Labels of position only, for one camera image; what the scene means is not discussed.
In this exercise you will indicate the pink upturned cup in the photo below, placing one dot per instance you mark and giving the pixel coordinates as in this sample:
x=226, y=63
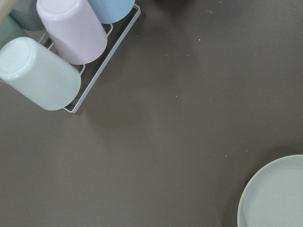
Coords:
x=74, y=28

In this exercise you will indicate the light blue upturned cup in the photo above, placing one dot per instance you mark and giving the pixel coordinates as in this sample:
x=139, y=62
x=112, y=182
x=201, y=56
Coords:
x=111, y=11

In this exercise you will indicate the white wire cup rack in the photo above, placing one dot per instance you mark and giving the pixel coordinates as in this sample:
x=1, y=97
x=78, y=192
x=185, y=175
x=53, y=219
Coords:
x=116, y=32

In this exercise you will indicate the sage green upturned cup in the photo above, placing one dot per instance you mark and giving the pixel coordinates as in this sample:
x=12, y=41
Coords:
x=10, y=30

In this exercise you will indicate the mint green upturned cup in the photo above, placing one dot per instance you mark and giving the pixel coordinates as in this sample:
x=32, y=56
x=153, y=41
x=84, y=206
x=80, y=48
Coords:
x=39, y=74

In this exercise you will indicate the pale green round plate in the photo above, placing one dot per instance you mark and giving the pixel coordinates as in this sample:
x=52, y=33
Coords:
x=273, y=197

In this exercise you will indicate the dark green upturned cup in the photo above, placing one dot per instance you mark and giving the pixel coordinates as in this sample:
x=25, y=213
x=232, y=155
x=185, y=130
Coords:
x=26, y=15

